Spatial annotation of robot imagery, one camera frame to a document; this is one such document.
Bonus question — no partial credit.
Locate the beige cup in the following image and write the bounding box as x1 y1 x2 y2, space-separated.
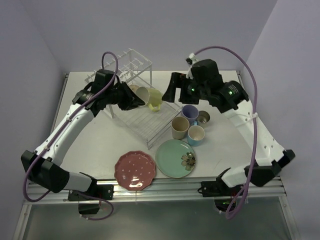
171 116 190 140

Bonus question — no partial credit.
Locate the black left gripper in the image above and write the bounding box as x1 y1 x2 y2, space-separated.
104 81 145 111

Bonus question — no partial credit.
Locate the light blue mug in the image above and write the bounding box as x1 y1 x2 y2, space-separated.
187 125 205 147

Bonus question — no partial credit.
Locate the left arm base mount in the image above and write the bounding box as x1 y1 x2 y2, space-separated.
67 184 114 218

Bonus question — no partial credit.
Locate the pale yellow mug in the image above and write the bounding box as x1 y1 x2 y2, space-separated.
135 86 163 113

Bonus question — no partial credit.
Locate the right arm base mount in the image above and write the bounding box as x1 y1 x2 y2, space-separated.
197 170 244 214

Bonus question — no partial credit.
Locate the lavender cup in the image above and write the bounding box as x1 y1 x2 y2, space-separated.
181 104 199 125

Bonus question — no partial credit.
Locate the pink polka dot plate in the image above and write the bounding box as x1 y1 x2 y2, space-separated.
114 150 156 192

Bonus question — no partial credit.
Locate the mint green floral plate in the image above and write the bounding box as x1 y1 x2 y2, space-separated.
155 139 197 179

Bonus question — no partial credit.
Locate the white wire dish rack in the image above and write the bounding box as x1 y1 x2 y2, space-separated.
83 47 183 151

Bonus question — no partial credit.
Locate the beige floral ceramic bowl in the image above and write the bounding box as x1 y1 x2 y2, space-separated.
129 84 139 93

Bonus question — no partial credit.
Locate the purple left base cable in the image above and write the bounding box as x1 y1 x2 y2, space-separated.
79 197 115 222

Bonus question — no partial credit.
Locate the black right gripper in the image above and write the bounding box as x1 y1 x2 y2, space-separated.
160 72 208 105

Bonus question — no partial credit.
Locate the small metal cup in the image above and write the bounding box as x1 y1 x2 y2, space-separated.
196 110 211 124

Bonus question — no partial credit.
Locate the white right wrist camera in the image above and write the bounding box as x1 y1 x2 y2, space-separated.
185 53 199 67

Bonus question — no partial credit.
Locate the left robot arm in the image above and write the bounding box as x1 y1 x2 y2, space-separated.
21 69 145 200

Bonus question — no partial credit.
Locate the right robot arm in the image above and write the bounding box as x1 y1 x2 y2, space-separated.
162 59 296 195

